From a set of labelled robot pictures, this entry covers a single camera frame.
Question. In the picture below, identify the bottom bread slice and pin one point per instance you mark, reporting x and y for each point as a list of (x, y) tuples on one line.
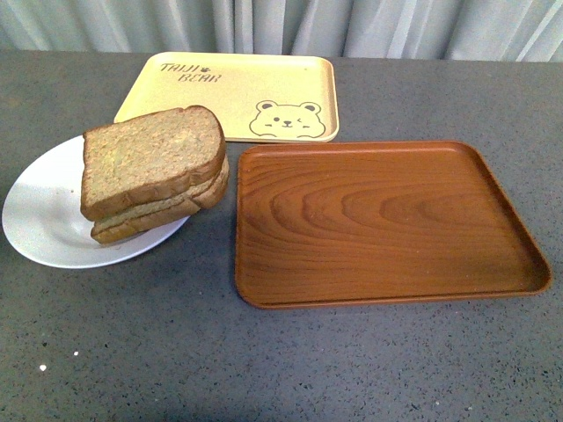
[(158, 213)]

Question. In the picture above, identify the brown bread slice top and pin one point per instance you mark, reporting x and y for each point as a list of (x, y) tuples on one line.
[(150, 157)]

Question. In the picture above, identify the yellow bear tray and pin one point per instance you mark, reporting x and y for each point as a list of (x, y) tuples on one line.
[(257, 98)]

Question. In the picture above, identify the grey curtain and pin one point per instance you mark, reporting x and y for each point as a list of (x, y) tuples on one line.
[(499, 31)]

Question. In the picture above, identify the brown wooden tray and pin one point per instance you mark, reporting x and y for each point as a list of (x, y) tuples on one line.
[(377, 222)]

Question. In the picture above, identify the white round plate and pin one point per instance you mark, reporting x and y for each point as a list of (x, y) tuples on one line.
[(42, 220)]

